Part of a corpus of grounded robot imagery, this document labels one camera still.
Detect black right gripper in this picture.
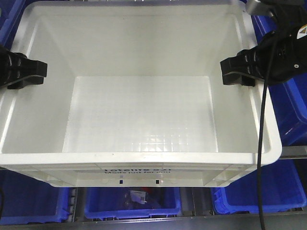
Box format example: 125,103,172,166
220,24,307,87

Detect blue bin lower right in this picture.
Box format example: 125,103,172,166
211,159,307,215

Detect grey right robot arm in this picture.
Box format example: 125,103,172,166
220,0,307,86

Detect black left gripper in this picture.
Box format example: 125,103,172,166
0,45,47,90

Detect blue bin lower middle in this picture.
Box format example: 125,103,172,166
84,187,181,220

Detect white plastic tote bin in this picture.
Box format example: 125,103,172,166
0,0,283,188

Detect blue bin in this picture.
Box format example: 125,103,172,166
0,170,71,225
211,159,307,215
84,187,181,220
249,14,307,147
0,0,25,46

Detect bagged parts in bin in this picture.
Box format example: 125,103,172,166
123,187,164,209

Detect blue bin lower left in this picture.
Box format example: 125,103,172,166
0,170,71,225

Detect blue bin upper right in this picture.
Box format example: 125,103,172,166
249,14,307,147

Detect blue bin upper left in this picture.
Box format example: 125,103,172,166
0,0,25,46

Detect black right cable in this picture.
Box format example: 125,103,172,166
255,31,279,230

